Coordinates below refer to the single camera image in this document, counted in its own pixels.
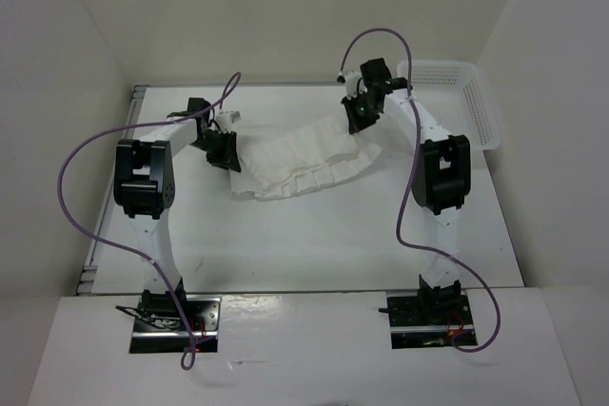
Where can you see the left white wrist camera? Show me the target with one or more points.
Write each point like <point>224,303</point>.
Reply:
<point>226,120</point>

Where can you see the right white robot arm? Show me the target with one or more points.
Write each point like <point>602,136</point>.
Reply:
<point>439,181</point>

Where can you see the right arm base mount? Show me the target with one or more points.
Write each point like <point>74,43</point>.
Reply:
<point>414,325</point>

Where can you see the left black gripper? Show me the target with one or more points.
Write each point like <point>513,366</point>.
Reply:
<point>228,157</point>

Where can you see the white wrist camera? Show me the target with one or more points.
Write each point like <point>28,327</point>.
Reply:
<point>352,81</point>
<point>226,120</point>

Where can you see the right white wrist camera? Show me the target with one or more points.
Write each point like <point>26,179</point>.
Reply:
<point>352,81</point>

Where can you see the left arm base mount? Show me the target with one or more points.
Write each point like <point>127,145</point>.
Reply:
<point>162,331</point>

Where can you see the white pleated skirt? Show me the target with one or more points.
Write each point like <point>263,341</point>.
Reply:
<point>304,160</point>

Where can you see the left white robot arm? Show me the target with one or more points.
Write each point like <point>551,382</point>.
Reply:
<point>145,187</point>

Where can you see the white perforated plastic basket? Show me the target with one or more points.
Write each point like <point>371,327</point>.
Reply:
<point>457,96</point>

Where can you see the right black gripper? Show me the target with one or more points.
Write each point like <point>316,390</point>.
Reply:
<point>356,125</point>

